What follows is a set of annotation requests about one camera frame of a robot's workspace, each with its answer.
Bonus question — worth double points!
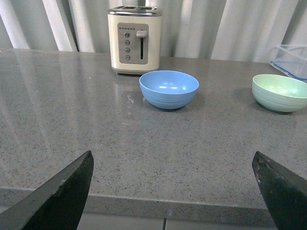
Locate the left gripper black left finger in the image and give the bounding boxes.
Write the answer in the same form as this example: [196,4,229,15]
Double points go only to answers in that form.
[0,151,94,230]

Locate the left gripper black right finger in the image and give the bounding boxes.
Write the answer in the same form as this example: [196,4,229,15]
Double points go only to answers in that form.
[252,151,307,230]

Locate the green plastic bowl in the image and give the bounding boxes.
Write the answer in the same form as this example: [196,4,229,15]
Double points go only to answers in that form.
[252,74,307,113]

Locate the blue plastic bowl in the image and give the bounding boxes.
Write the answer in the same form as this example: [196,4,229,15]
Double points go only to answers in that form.
[139,70,199,110]

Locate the clear plastic container, blue rim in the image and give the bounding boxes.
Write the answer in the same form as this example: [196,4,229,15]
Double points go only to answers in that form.
[270,45,307,82]

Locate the cream two-slot toaster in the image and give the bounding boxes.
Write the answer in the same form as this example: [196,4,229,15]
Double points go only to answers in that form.
[107,5,162,75]

